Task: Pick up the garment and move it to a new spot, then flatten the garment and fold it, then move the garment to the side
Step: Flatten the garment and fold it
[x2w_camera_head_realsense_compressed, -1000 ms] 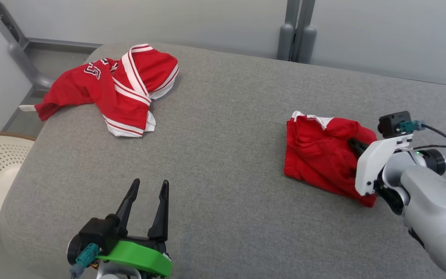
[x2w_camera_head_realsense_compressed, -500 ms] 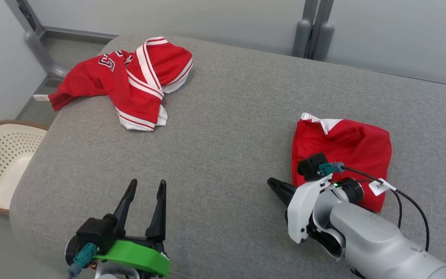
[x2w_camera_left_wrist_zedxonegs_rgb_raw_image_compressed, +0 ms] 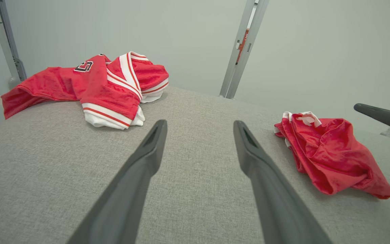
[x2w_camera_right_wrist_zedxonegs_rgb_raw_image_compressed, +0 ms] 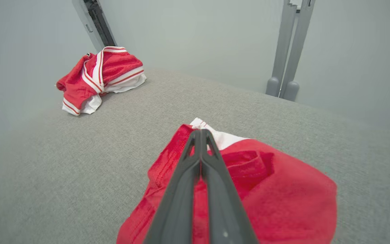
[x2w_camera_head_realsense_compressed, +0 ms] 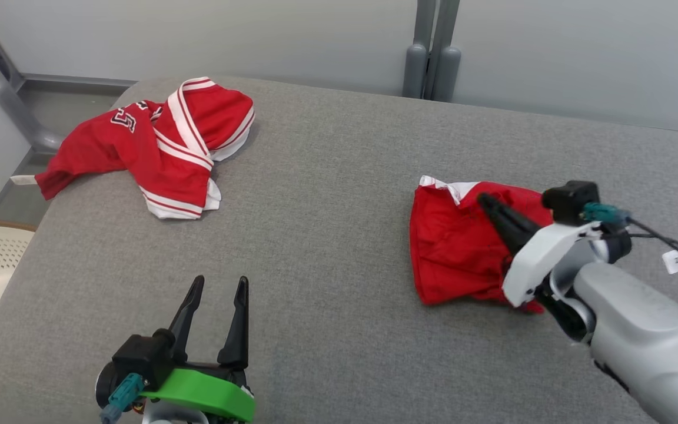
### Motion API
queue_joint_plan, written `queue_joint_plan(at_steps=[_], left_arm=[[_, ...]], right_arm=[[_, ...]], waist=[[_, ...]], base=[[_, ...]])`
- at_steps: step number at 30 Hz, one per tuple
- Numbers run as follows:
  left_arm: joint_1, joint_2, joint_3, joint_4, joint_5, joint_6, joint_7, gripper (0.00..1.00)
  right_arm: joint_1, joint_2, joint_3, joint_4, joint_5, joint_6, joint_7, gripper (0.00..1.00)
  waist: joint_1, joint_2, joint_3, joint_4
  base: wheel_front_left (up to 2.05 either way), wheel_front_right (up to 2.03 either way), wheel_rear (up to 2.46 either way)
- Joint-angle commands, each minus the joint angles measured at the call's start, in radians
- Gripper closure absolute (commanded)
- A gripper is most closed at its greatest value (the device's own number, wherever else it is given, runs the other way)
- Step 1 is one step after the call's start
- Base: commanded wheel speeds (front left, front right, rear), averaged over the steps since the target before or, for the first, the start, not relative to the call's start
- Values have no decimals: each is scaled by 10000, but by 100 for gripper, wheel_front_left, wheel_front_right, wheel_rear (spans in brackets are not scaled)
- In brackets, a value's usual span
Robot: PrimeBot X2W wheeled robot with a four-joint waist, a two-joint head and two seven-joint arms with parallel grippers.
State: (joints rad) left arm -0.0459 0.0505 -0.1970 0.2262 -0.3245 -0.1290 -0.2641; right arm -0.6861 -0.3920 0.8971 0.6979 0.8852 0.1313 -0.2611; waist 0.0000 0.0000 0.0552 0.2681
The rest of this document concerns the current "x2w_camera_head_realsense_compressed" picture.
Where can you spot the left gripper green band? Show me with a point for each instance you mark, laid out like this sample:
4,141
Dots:
203,391

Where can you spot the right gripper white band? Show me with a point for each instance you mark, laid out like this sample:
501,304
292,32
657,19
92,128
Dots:
542,259

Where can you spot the red shorts white trim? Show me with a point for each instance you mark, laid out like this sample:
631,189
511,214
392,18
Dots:
451,253

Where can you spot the red basketball jersey white trim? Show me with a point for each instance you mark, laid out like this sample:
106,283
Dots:
92,147

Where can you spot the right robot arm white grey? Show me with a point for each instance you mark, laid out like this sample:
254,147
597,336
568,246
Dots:
639,330

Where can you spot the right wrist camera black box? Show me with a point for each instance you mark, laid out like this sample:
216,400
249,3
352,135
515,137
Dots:
571,200

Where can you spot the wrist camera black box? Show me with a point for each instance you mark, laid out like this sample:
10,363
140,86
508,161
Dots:
139,356
571,200

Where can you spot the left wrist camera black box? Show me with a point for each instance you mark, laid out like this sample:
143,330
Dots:
139,356

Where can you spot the grey metal partition post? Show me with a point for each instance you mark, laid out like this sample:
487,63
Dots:
416,59
446,65

